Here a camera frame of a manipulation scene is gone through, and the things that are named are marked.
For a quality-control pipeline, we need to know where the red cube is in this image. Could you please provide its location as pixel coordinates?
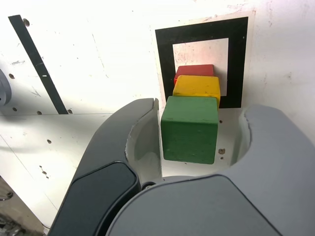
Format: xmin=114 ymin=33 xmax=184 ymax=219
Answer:
xmin=173 ymin=64 xmax=215 ymax=84

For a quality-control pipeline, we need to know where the green cube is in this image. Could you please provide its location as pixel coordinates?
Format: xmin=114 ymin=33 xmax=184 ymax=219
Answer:
xmin=160 ymin=95 xmax=220 ymax=165

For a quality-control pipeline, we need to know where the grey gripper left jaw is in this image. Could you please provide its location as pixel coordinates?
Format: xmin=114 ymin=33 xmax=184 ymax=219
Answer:
xmin=47 ymin=97 xmax=163 ymax=236

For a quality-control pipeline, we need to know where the black tape strip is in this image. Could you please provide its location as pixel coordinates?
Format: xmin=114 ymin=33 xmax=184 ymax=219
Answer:
xmin=8 ymin=14 xmax=69 ymax=115

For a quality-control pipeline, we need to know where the yellow cube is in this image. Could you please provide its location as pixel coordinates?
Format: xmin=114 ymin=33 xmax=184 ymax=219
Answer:
xmin=172 ymin=75 xmax=221 ymax=109

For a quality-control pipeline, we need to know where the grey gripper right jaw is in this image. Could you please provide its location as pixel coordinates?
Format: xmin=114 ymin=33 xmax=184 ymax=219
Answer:
xmin=105 ymin=104 xmax=315 ymax=236

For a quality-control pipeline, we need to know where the black tape square outline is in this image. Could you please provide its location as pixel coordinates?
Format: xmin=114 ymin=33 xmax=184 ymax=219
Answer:
xmin=155 ymin=16 xmax=249 ymax=109

